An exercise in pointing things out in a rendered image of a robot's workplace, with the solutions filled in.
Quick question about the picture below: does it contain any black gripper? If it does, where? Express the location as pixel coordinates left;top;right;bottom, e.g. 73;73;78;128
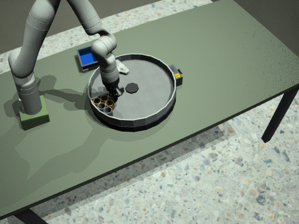
102;77;123;102

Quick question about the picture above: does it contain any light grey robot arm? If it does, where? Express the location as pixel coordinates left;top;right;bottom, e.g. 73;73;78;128
8;0;129;115

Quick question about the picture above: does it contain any grey round turntable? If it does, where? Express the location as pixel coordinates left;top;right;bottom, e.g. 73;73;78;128
88;53;183;132

